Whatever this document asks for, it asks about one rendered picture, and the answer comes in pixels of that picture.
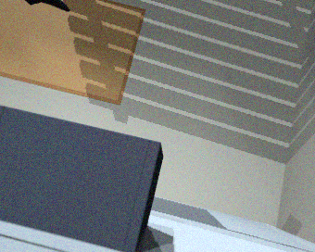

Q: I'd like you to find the dark blue box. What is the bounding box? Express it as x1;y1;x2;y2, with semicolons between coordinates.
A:
0;105;163;252

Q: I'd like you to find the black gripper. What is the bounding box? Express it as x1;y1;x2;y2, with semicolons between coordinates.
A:
25;0;70;12

